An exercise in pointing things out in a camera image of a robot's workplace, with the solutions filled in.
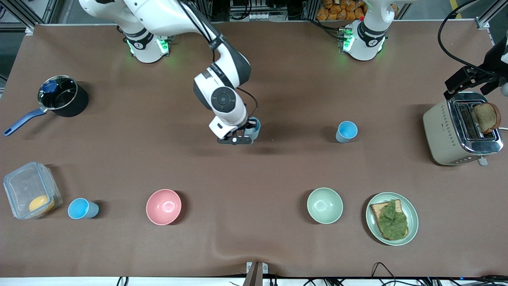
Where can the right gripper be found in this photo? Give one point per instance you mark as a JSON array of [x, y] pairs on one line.
[[246, 122]]

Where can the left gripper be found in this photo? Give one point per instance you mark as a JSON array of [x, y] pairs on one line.
[[491, 60]]

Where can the blue plastic cup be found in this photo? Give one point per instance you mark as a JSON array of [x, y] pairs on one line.
[[81, 209], [346, 131], [256, 131]]

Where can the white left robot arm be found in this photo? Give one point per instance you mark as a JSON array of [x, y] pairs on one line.
[[365, 39]]

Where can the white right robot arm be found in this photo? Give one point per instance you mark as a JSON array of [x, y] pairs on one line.
[[166, 16]]

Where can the brown toast slice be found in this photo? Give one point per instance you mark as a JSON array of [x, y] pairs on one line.
[[487, 117]]

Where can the cream and chrome toaster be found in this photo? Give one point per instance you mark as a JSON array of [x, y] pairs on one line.
[[440, 135]]

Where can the brown table cover mat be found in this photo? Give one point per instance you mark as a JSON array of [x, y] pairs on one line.
[[254, 59]]

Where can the pink bowl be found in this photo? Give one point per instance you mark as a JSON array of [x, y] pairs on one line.
[[163, 207]]

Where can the pale green bowl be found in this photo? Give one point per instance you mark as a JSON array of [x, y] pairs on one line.
[[324, 205]]

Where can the small white socket strip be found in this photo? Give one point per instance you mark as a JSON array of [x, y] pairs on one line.
[[260, 16]]

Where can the bag of orange bread rolls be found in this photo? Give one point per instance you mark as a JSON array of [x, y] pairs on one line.
[[337, 10]]

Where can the pale green plate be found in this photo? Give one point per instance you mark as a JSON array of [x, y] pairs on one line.
[[412, 222]]

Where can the toast slice under lettuce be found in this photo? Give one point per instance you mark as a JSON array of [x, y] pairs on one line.
[[377, 208]]

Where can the green lettuce leaf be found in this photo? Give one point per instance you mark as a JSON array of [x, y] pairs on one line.
[[393, 222]]

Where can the small blue object in saucepan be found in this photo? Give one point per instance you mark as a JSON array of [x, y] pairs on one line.
[[49, 86]]

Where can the clear plastic container blue seal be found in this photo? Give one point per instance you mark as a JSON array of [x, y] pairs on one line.
[[24, 186]]

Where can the aluminium frame profile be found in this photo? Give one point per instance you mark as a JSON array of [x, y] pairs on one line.
[[490, 16], [35, 16]]

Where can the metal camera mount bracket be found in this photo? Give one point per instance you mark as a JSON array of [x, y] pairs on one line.
[[256, 274]]

